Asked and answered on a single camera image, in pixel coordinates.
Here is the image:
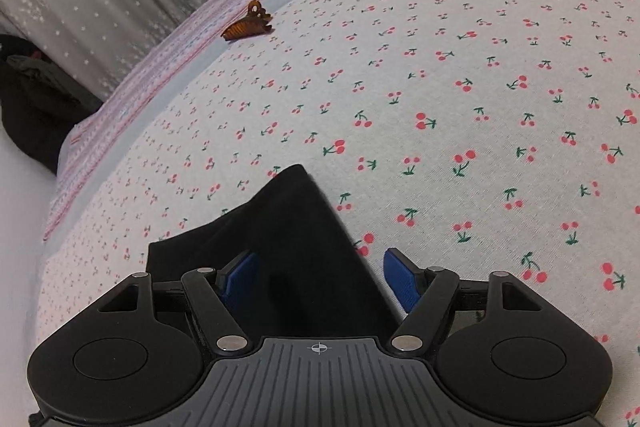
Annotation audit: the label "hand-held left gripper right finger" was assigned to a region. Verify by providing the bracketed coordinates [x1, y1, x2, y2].
[382, 248, 544, 354]

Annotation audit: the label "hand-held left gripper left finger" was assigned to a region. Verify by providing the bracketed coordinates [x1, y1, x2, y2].
[94, 249, 261, 356]

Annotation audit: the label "black pants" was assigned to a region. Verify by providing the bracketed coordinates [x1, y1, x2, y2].
[145, 164, 401, 344]

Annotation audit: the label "cherry print bedsheet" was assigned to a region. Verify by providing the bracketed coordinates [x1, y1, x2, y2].
[35, 0, 640, 427]

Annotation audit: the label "brown hair claw clip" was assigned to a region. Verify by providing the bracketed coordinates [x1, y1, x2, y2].
[221, 0, 275, 42]

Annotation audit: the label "dark clothes pile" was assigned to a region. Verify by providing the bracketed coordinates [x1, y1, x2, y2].
[0, 34, 102, 174]

